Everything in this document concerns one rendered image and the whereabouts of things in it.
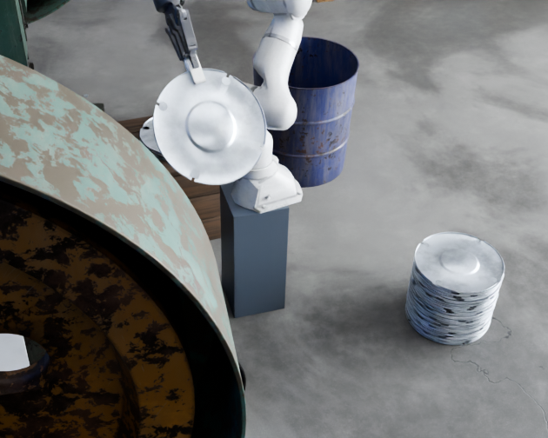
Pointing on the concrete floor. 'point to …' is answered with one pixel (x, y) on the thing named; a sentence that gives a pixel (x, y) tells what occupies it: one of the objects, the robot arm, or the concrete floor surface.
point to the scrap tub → (317, 111)
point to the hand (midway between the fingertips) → (194, 69)
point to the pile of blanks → (448, 311)
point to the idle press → (95, 276)
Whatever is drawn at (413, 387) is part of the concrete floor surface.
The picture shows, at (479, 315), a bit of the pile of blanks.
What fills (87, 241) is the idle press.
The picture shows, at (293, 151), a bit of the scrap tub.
